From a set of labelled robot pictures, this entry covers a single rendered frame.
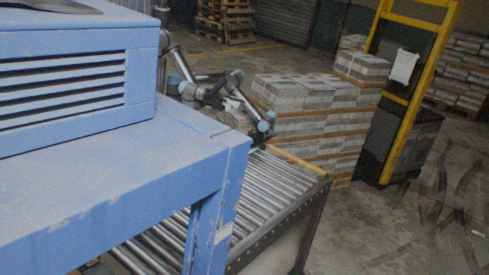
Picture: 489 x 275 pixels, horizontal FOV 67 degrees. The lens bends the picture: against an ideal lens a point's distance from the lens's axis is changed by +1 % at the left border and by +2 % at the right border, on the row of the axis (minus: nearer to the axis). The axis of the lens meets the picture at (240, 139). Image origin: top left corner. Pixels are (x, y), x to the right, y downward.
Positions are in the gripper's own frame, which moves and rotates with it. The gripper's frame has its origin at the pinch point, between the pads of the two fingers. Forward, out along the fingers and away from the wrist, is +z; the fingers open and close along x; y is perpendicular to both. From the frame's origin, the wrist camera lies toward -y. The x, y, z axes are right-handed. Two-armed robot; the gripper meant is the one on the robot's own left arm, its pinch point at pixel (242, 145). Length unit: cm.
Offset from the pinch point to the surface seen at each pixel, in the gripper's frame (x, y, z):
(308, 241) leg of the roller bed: 62, -43, -2
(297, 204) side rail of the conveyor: 62, 4, 35
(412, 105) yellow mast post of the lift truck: 64, 19, -168
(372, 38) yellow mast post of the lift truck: 1, 63, -194
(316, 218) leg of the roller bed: 62, -25, -2
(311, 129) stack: 10, -6, -85
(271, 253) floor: 37, -76, -8
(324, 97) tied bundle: 12, 23, -88
